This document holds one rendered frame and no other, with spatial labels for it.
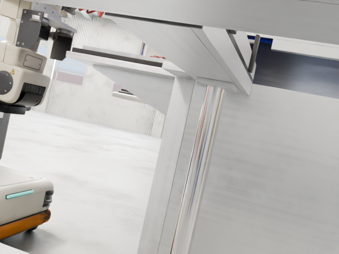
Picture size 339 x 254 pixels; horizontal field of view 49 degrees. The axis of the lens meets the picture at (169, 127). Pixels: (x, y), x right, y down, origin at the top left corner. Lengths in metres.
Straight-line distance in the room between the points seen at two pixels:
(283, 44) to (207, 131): 0.38
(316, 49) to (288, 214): 0.46
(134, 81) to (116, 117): 10.51
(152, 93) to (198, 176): 0.46
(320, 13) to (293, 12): 0.02
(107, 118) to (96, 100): 0.65
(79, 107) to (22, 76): 10.34
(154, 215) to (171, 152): 0.20
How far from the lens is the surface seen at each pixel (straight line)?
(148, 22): 0.46
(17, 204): 1.85
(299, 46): 1.13
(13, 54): 1.75
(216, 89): 0.89
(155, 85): 1.27
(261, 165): 1.10
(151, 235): 1.20
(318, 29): 0.37
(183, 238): 0.93
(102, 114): 11.88
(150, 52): 2.34
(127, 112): 11.76
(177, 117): 1.14
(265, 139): 1.10
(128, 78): 1.31
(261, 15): 0.35
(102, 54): 1.31
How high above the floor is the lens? 0.74
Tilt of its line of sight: 2 degrees down
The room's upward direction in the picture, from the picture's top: 12 degrees clockwise
